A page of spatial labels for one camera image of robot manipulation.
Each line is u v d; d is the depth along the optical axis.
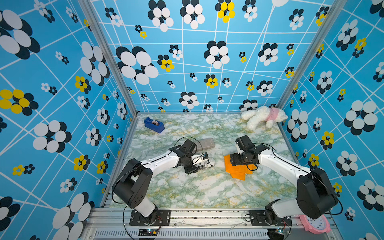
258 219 0.73
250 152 0.64
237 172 0.88
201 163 0.85
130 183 0.45
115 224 0.72
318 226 0.69
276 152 0.96
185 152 0.70
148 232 0.72
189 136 1.07
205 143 0.99
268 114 1.06
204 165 0.85
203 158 0.78
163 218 0.74
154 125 1.05
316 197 0.42
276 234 0.69
